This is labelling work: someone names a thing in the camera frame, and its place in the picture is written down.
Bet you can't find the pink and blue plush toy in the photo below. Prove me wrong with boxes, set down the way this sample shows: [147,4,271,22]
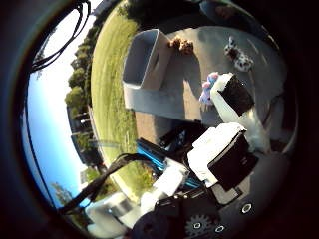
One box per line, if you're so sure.
[198,72,220,106]

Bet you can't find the white plush toy brown spots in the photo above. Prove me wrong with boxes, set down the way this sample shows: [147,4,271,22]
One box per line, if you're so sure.
[223,36,255,73]

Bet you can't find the brown spotted plush toy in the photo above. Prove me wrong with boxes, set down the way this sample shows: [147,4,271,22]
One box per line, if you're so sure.
[168,35,195,56]

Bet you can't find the white rectangular container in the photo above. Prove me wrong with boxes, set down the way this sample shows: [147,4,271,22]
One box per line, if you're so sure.
[122,28,174,91]

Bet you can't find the dark background building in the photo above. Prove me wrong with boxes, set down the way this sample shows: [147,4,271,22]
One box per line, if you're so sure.
[66,106,103,167]

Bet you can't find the blue metal frame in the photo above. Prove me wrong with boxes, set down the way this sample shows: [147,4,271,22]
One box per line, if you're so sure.
[135,128,201,190]

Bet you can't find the black cable sleeve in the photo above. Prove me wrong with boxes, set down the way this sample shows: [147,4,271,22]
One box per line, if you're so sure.
[59,153,152,215]

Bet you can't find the thin black cable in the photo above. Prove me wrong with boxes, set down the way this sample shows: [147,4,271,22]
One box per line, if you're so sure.
[31,0,92,73]

